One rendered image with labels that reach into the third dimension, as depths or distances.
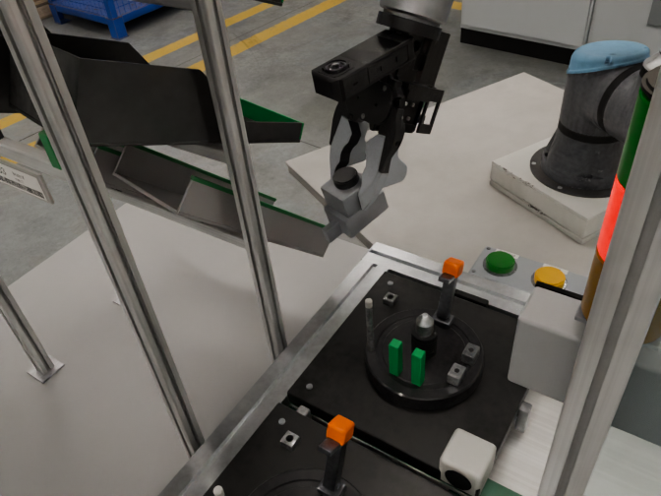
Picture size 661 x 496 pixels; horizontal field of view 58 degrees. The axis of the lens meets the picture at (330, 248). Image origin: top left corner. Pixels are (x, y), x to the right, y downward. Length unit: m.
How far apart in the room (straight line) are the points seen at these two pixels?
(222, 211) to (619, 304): 0.45
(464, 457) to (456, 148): 0.82
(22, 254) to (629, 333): 2.65
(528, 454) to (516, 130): 0.84
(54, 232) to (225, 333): 2.01
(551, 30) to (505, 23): 0.29
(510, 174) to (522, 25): 2.78
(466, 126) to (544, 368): 1.02
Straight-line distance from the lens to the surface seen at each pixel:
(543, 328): 0.43
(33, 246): 2.87
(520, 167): 1.19
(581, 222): 1.09
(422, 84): 0.71
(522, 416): 0.73
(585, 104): 1.08
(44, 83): 0.47
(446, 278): 0.71
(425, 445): 0.68
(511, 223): 1.13
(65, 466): 0.90
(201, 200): 0.66
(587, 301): 0.40
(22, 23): 0.46
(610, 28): 3.73
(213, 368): 0.92
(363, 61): 0.63
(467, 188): 1.21
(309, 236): 0.81
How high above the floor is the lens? 1.55
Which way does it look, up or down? 40 degrees down
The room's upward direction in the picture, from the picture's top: 6 degrees counter-clockwise
